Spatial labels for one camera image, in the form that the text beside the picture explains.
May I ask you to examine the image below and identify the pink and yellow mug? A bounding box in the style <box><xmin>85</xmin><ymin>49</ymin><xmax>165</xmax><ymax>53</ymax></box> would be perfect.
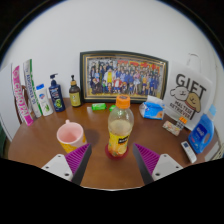
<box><xmin>56</xmin><ymin>119</ymin><xmax>88</xmax><ymax>154</ymax></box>

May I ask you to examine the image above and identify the colourful puzzle cube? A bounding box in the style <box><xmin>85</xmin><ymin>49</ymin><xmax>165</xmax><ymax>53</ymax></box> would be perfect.
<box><xmin>178</xmin><ymin>115</ymin><xmax>189</xmax><ymax>129</ymax></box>

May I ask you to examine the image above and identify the white and green tube box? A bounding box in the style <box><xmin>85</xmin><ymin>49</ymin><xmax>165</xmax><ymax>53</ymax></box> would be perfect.
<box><xmin>22</xmin><ymin>58</ymin><xmax>43</xmax><ymax>119</ymax></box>

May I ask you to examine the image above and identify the pink tall tube box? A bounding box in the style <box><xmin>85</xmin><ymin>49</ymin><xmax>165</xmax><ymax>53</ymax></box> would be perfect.
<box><xmin>11</xmin><ymin>65</ymin><xmax>35</xmax><ymax>127</ymax></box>

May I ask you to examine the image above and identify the dark blue pump bottle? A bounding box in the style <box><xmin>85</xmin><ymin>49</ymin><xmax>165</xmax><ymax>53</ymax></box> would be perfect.
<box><xmin>48</xmin><ymin>73</ymin><xmax>66</xmax><ymax>113</ymax></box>

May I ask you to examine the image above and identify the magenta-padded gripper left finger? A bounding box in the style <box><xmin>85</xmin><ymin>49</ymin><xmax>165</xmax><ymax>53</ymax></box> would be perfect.
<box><xmin>40</xmin><ymin>143</ymin><xmax>93</xmax><ymax>185</ymax></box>

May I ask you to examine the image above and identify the white radiator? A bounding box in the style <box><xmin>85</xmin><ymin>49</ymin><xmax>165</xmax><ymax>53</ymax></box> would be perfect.
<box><xmin>213</xmin><ymin>142</ymin><xmax>224</xmax><ymax>162</ymax></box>

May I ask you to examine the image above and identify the blue detergent jug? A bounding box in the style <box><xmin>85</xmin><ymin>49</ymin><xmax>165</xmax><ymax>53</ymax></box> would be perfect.
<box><xmin>187</xmin><ymin>104</ymin><xmax>218</xmax><ymax>155</ymax></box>

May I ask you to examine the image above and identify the small brown glass bottle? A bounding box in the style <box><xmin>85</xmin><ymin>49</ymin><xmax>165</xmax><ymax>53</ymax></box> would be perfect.
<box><xmin>68</xmin><ymin>74</ymin><xmax>83</xmax><ymax>108</ymax></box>

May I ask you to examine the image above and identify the blue tissue pack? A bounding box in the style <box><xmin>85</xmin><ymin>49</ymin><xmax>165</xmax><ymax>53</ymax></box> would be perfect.
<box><xmin>138</xmin><ymin>95</ymin><xmax>166</xmax><ymax>121</ymax></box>

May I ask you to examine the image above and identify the small snack packet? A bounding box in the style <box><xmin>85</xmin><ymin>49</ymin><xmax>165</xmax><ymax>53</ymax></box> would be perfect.
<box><xmin>162</xmin><ymin>120</ymin><xmax>183</xmax><ymax>137</ymax></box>

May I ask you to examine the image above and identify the framed group photo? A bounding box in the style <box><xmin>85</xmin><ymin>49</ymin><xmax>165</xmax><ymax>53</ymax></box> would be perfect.
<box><xmin>79</xmin><ymin>50</ymin><xmax>169</xmax><ymax>104</ymax></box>

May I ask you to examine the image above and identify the white paper gift bag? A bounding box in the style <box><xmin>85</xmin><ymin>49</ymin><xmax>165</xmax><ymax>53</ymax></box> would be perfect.
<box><xmin>162</xmin><ymin>53</ymin><xmax>214</xmax><ymax>132</ymax></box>

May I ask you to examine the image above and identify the white remote control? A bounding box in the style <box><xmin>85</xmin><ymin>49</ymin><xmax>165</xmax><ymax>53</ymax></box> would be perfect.
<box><xmin>180</xmin><ymin>140</ymin><xmax>198</xmax><ymax>164</ymax></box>

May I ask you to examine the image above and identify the orange-capped juice bottle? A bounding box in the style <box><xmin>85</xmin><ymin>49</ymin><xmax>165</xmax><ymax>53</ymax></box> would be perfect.
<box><xmin>107</xmin><ymin>94</ymin><xmax>135</xmax><ymax>158</ymax></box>

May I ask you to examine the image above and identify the white shampoo bottle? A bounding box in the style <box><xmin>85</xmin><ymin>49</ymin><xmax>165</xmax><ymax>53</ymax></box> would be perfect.
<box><xmin>35</xmin><ymin>83</ymin><xmax>54</xmax><ymax>117</ymax></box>

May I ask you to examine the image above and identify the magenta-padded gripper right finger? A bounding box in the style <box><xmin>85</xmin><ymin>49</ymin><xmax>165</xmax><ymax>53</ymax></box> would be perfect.
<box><xmin>132</xmin><ymin>143</ymin><xmax>184</xmax><ymax>186</ymax></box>

